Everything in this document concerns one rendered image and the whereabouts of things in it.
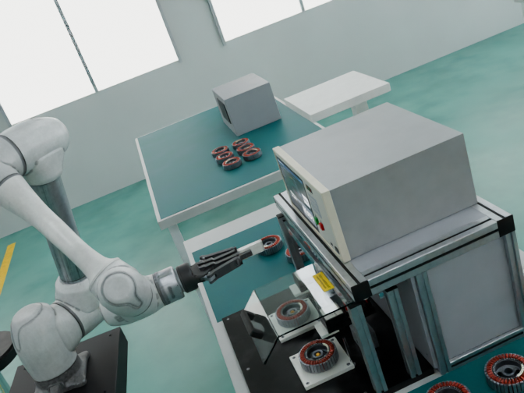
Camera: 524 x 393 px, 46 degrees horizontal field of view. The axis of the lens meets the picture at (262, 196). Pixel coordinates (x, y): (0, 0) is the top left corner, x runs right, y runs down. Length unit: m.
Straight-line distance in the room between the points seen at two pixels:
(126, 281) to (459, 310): 0.84
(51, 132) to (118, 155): 4.49
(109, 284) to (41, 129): 0.63
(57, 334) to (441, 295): 1.18
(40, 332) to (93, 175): 4.44
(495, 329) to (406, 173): 0.49
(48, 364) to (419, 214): 1.23
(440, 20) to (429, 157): 5.59
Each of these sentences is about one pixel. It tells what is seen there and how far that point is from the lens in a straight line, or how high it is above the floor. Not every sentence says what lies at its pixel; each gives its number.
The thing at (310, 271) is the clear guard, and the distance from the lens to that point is 1.67.
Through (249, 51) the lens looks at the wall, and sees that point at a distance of 6.34.
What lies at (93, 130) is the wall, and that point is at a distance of 6.29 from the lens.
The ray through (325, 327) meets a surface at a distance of 1.75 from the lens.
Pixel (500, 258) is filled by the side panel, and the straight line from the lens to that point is 1.66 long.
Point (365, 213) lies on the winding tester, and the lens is 1.53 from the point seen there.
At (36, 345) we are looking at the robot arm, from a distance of 2.06.
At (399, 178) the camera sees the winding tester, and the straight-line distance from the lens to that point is 1.54.
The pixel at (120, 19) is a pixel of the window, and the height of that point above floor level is 1.54.
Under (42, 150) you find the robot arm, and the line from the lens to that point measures 1.85.
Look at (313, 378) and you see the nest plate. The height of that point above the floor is 0.78.
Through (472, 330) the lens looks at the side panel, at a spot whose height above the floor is 0.83.
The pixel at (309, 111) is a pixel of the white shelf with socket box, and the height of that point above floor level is 1.21.
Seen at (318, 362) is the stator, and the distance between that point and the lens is 1.77.
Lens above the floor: 1.93
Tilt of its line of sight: 23 degrees down
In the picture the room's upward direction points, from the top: 20 degrees counter-clockwise
